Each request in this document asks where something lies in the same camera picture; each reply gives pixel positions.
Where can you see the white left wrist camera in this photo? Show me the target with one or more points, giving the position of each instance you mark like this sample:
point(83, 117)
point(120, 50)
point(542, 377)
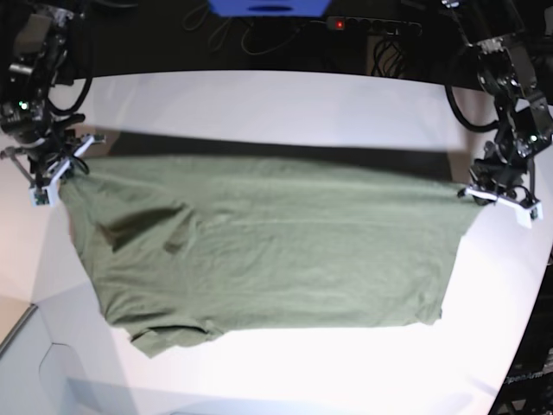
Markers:
point(526, 216)

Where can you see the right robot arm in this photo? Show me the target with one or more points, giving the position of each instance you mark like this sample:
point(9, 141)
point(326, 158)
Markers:
point(46, 74)

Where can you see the green t-shirt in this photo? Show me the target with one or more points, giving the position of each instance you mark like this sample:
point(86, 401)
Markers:
point(181, 250)

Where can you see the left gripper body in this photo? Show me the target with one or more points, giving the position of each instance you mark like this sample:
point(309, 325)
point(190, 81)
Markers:
point(510, 183)

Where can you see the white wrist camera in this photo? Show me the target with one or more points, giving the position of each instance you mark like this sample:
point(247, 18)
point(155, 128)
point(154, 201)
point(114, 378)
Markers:
point(526, 216)
point(47, 196)

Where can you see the black power strip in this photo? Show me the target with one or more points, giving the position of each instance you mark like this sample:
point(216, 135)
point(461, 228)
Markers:
point(373, 26)

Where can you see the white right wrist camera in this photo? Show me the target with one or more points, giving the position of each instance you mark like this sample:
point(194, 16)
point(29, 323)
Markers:
point(47, 196)

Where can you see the blue box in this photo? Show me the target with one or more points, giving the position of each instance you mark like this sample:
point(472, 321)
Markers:
point(269, 8)

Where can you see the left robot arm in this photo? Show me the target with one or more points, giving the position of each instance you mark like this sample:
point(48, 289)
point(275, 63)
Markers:
point(494, 32)

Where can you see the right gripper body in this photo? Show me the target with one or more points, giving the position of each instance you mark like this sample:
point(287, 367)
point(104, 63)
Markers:
point(47, 160)

